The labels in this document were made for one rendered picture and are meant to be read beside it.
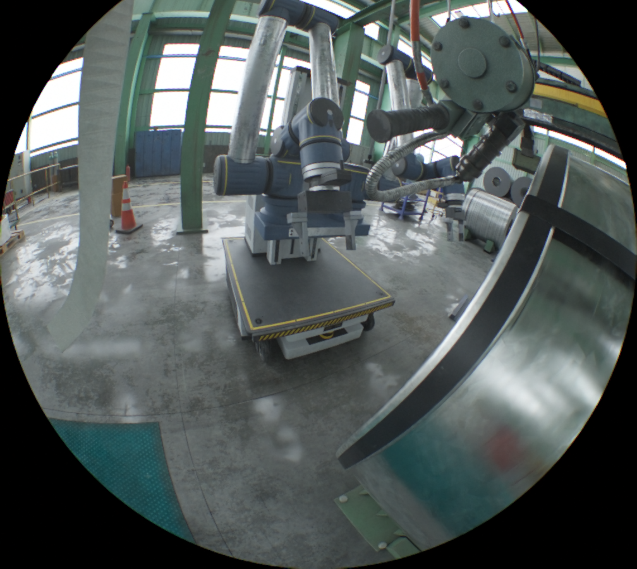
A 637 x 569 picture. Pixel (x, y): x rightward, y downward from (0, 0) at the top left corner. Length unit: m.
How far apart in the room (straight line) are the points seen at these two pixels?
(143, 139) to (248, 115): 8.77
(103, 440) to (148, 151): 9.12
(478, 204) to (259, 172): 5.30
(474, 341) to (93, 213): 0.37
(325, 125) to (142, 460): 1.50
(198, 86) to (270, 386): 3.16
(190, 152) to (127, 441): 2.91
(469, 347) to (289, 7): 1.19
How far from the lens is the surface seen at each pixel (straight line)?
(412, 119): 0.29
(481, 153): 0.51
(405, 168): 1.05
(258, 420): 1.23
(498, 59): 0.35
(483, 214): 5.69
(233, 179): 1.02
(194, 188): 3.11
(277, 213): 1.16
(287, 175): 1.11
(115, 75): 0.23
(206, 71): 3.22
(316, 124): 0.56
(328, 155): 0.53
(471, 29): 0.37
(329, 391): 1.35
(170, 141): 9.43
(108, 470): 1.41
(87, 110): 0.23
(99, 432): 1.48
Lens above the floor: 1.16
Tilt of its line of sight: 25 degrees down
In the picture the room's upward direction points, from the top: 10 degrees clockwise
